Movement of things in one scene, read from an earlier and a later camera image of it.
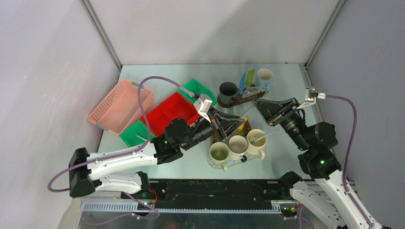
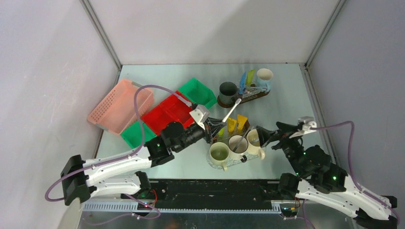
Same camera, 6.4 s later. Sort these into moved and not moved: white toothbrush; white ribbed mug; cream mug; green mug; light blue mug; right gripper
Moved: white toothbrush; right gripper
Not moved: light blue mug; cream mug; white ribbed mug; green mug
